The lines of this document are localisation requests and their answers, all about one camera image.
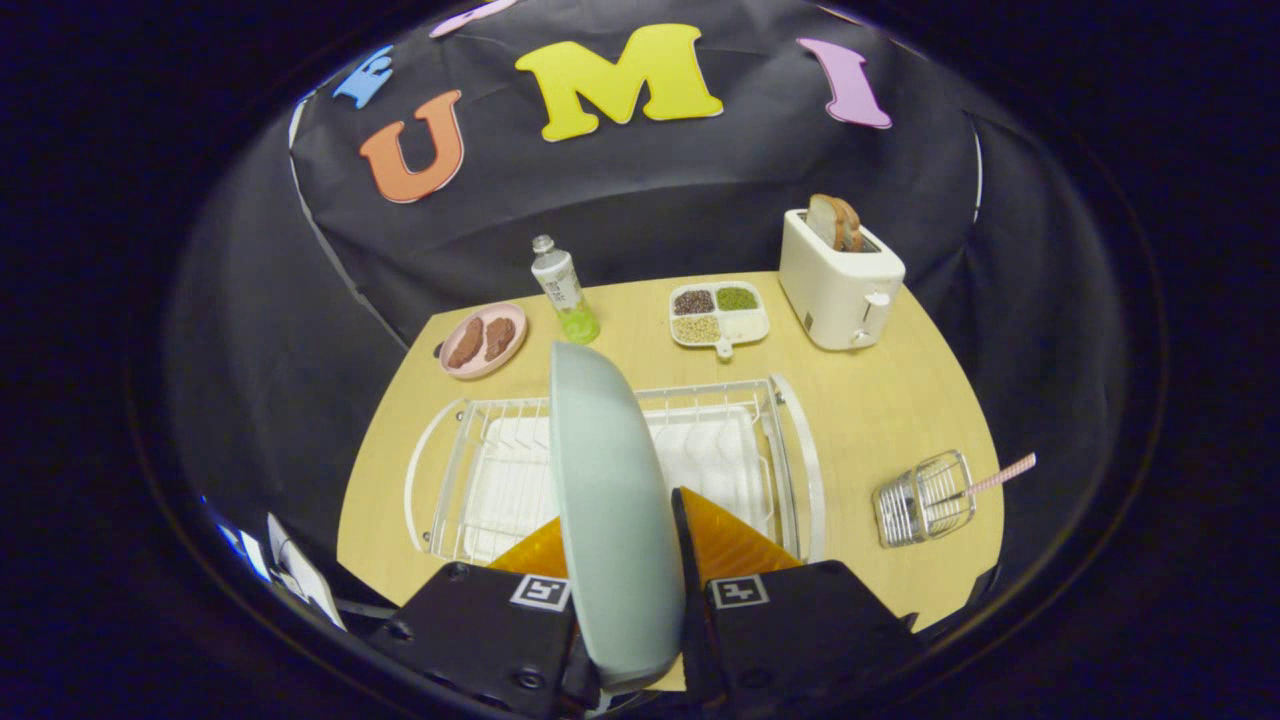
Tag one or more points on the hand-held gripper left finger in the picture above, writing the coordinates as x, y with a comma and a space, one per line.
480, 630

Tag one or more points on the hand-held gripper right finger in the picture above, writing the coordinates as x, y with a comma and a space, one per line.
790, 630

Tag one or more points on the pale green plate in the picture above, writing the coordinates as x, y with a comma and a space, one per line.
610, 500

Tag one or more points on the pink plate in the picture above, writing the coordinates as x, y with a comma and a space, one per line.
500, 365

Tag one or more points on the white divided dish with grains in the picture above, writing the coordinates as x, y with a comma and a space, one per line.
750, 322

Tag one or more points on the white box device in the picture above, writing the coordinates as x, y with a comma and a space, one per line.
305, 575

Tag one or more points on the white drain tray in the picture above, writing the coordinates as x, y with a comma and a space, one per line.
710, 450

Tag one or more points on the small monitor screen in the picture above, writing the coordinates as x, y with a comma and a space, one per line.
245, 550

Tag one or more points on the brown meat piece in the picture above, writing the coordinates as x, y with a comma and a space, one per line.
465, 343
499, 338

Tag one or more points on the white toaster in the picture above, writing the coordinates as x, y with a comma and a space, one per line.
830, 290

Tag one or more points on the clear bottle with green liquid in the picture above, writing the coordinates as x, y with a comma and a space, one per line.
563, 285

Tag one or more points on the toasted bread slice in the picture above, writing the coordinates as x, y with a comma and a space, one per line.
854, 228
822, 220

